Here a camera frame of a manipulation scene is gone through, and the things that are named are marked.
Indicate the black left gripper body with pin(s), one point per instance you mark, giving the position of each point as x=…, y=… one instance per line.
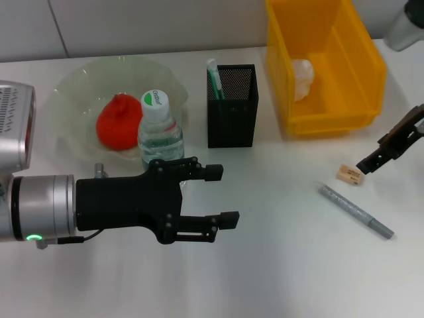
x=126, y=202

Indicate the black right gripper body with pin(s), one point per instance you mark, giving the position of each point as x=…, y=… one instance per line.
x=409, y=129

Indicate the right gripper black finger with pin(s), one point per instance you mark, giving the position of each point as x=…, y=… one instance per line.
x=367, y=165

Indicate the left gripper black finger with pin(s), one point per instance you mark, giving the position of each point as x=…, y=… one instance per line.
x=213, y=172
x=229, y=220

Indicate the beige eraser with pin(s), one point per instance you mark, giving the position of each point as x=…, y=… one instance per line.
x=348, y=175

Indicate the grey marker pen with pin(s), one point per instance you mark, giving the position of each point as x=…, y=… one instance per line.
x=351, y=207

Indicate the red orange fruit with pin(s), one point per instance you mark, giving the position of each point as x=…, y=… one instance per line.
x=119, y=122

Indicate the clear green-label water bottle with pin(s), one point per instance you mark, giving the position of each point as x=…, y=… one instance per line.
x=155, y=112

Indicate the green utility knife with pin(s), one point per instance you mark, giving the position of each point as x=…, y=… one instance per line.
x=213, y=76

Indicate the white paper ball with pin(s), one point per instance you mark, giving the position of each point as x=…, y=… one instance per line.
x=303, y=79

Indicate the black mesh pen holder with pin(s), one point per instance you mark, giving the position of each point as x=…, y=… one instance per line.
x=232, y=126

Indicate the green glass fruit plate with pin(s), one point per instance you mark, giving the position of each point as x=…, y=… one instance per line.
x=83, y=83

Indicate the left wrist silver plug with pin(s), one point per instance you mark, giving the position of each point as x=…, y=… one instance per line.
x=99, y=169

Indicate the yellow plastic bin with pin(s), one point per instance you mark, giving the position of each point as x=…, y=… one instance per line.
x=348, y=83

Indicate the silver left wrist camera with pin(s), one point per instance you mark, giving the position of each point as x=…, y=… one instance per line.
x=13, y=126

